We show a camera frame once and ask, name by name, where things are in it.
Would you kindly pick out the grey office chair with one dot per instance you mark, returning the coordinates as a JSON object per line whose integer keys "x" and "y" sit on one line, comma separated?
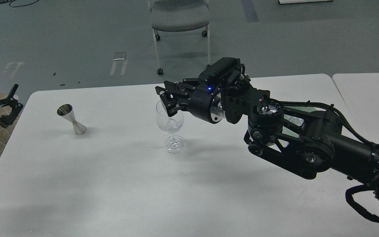
{"x": 179, "y": 16}

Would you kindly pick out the steel double jigger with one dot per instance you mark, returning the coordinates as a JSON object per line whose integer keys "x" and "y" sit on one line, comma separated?
{"x": 66, "y": 111}

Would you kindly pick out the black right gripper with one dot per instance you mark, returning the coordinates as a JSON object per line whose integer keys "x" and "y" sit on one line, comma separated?
{"x": 189, "y": 95}

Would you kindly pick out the green bowl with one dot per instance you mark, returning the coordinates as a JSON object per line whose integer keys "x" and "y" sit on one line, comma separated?
{"x": 291, "y": 129}

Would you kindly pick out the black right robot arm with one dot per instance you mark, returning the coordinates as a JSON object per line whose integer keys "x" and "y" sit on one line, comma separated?
{"x": 304, "y": 138}

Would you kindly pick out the clear wine glass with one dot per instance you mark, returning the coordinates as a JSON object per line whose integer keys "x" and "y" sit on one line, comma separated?
{"x": 171, "y": 125}

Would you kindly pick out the clear ice cubes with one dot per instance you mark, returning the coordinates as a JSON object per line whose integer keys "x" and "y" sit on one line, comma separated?
{"x": 295, "y": 120}

